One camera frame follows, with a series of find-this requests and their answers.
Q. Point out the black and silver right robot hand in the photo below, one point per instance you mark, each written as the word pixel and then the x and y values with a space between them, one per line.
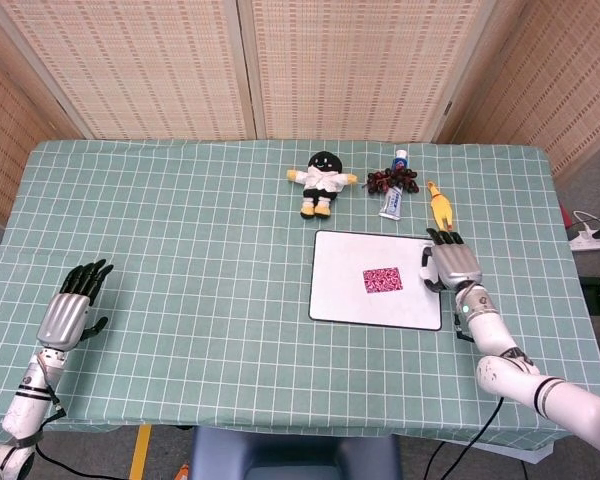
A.
pixel 457 265

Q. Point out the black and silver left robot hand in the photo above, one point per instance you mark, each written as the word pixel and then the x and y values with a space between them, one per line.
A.
pixel 65 320

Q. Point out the pink patterned square sponge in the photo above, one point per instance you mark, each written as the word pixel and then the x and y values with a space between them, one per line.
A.
pixel 383 280

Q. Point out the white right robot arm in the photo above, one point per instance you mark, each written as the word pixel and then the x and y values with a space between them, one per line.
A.
pixel 510 370

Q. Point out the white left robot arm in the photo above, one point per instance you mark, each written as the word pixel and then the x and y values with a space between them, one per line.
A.
pixel 25 410

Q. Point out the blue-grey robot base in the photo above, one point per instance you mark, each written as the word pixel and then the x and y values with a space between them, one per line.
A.
pixel 295 455

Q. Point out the white rectangular board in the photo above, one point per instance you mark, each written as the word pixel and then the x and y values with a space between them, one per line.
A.
pixel 345 300

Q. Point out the yellow rubber chicken toy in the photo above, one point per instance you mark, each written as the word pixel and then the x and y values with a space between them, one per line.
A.
pixel 440 205

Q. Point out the white and blue toothpaste tube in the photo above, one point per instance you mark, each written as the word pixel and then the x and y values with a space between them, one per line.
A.
pixel 394 197

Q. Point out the dark red grape bunch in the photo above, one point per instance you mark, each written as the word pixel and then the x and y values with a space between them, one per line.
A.
pixel 385 181

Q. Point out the white power strip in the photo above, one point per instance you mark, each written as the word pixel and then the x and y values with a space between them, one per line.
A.
pixel 587 242

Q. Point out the green checked tablecloth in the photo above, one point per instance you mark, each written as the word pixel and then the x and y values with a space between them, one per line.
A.
pixel 205 300

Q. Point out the black-headed plush doll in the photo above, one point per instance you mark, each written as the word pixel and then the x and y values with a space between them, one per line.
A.
pixel 321 182

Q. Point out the small orange object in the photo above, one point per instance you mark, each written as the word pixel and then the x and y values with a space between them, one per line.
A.
pixel 183 472

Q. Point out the bamboo folding screen panel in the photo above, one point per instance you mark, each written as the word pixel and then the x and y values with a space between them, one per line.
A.
pixel 555 85
pixel 10 135
pixel 360 65
pixel 130 65

